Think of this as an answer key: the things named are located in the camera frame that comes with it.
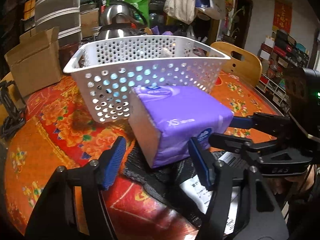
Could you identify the black sock pack with label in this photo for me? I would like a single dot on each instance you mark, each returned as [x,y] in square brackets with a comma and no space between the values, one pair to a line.
[176,185]

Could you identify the black folding phone stand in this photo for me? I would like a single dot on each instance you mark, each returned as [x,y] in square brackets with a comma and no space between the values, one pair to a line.
[16,116]

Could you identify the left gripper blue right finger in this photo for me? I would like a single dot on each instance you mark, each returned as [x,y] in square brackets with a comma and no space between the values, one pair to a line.
[203,162]

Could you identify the green shopping bag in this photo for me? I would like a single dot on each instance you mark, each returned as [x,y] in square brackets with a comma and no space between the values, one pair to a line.
[142,6]

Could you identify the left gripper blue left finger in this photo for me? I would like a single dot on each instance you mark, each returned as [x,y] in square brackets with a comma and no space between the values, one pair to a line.
[109,163]

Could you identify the white hanging bag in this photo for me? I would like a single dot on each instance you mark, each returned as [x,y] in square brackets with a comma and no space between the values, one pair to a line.
[215,9]

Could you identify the stainless steel kettle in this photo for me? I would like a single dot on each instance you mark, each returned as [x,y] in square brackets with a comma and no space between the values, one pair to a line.
[121,19]

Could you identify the brown cardboard box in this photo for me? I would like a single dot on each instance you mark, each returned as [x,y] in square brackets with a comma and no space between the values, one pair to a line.
[34,62]

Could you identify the cluttered storage shelf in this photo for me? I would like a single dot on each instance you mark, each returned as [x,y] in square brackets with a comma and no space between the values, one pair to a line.
[278,53]

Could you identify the white perforated plastic basket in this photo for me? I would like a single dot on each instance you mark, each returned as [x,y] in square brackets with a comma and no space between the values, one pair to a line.
[107,70]

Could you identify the striped stacked storage drawers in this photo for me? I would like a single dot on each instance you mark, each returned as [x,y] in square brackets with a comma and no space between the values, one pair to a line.
[63,14]

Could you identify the beige canvas tote bag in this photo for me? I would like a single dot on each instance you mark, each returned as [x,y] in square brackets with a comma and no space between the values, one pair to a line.
[182,10]

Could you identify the red wall scroll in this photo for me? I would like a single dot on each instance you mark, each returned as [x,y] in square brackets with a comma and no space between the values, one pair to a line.
[282,16]

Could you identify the purple tissue pack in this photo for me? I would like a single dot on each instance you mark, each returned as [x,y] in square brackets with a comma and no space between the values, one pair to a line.
[164,118]

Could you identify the wooden chair right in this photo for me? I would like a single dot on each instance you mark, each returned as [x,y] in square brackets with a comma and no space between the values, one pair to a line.
[243,64]

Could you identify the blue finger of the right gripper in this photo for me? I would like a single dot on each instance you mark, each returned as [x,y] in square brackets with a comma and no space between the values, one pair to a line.
[241,122]
[229,143]

